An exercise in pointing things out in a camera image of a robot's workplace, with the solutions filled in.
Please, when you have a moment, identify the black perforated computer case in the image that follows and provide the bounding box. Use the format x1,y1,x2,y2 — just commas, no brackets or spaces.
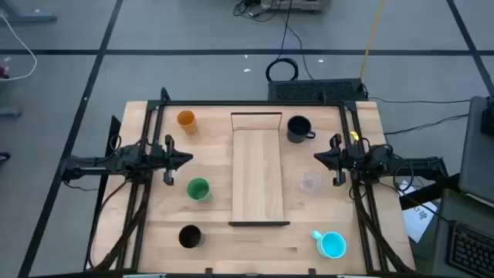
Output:
267,78,368,103

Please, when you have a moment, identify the green plastic cup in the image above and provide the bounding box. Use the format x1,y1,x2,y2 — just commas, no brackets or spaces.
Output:
186,177,212,204

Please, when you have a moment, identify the black cable tangle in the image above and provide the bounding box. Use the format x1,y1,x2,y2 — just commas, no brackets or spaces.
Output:
232,0,271,23

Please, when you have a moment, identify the cyan plastic mug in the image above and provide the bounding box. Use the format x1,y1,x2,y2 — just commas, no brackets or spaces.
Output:
311,230,347,259

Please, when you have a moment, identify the grey power strip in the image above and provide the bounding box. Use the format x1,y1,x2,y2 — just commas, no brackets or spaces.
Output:
260,0,332,12

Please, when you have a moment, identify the grey laptop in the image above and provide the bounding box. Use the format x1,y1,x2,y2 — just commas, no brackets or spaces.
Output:
458,95,494,208

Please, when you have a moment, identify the tall black cup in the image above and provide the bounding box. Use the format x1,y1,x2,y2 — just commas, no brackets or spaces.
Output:
178,224,205,249

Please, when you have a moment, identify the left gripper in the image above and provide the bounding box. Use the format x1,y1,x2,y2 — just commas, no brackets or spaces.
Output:
149,134,195,187

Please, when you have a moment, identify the white cable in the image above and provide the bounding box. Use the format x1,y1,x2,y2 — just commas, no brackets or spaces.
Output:
0,11,39,82

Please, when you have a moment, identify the orange plastic cup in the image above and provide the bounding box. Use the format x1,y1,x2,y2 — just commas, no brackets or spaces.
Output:
177,110,198,135

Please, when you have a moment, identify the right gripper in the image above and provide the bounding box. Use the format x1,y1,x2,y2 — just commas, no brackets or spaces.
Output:
313,133,358,188

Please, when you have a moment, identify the black cable bundle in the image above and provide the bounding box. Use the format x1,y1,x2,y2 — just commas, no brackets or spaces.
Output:
349,181,410,273
85,181,151,271

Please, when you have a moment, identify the black aluminium table frame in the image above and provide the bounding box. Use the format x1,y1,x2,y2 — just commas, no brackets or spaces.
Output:
83,86,416,278

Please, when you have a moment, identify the coiled black cable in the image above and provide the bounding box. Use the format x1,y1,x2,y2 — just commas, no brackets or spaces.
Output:
265,0,300,83

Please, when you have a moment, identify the thin black floor cable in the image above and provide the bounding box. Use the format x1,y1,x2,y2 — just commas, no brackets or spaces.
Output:
285,21,314,81
384,114,470,136
366,96,472,105

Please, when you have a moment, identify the yellow cable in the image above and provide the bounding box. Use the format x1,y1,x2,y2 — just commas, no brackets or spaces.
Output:
359,0,386,80

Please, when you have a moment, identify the black keyboard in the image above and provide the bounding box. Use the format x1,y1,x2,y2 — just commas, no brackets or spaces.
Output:
445,221,494,278

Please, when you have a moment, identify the grey side desk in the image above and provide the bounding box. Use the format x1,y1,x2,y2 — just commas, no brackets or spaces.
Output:
431,188,494,278

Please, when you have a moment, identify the dark blue enamel mug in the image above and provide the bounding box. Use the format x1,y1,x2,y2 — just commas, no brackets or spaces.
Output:
286,114,316,144

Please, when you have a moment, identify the black metal bar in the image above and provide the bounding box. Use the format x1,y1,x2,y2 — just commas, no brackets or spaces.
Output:
399,172,461,212

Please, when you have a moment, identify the white paper sheet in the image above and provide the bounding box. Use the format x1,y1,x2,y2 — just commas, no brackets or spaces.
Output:
397,180,440,243

